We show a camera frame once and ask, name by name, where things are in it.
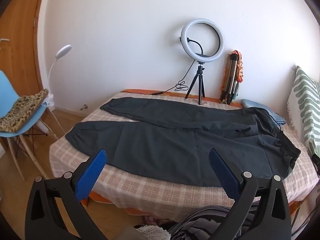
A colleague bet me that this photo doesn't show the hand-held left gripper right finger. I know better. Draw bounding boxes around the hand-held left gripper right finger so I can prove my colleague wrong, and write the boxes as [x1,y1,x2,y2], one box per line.
[209,148,293,240]

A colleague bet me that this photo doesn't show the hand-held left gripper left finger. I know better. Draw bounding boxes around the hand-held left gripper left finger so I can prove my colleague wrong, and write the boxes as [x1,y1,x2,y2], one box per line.
[25,149,108,240]

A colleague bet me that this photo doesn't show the dark grey pants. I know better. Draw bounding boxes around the dark grey pants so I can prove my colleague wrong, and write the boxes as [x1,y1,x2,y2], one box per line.
[65,97,302,187]

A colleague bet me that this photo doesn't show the plaid-covered table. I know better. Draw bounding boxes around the plaid-covered table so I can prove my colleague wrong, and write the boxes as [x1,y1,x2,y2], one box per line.
[49,90,319,222]

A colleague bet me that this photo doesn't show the person's striped clothing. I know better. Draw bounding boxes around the person's striped clothing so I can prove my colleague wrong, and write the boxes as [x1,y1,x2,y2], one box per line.
[167,205,263,240]

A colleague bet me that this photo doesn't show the white cylinder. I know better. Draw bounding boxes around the white cylinder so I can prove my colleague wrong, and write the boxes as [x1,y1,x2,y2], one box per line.
[37,121,50,133]

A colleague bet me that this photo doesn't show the green patterned white pillow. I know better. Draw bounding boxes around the green patterned white pillow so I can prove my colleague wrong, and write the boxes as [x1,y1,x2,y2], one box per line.
[286,65,320,158]

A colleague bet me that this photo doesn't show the light blue folded cloth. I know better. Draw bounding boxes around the light blue folded cloth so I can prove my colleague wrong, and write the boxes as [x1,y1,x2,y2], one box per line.
[241,99,286,125]

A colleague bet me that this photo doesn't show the white fluffy cloth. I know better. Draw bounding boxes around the white fluffy cloth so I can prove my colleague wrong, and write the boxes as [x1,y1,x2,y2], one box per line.
[134,224,171,240]

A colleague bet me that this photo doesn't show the leopard print cushion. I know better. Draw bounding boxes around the leopard print cushion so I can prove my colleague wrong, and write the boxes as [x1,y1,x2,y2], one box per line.
[0,89,49,133]

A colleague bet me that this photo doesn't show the folded metal tripod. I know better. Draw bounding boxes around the folded metal tripod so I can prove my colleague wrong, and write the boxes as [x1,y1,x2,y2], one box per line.
[220,51,241,105]

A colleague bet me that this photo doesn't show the orange patterned cloth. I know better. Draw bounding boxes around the orange patterned cloth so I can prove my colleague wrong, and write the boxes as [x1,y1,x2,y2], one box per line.
[235,51,244,83]

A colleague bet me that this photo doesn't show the blue chair with wooden legs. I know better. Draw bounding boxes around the blue chair with wooden legs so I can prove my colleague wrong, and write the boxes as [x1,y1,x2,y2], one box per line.
[0,70,54,180]

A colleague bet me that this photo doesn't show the white clip lamp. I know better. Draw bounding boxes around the white clip lamp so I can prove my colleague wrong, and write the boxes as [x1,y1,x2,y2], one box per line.
[41,44,72,108]

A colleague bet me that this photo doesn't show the wooden door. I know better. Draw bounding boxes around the wooden door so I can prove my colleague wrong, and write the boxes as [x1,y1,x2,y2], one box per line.
[0,0,48,160]

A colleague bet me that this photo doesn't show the white lamp cable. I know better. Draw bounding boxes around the white lamp cable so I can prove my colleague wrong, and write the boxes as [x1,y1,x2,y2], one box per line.
[51,106,66,141]

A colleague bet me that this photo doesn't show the black ring light cable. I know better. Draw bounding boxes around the black ring light cable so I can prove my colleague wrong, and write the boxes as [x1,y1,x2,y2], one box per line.
[150,61,195,96]

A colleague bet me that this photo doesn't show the white ring light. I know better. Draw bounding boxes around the white ring light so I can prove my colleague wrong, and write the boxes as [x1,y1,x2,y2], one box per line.
[179,17,225,62]

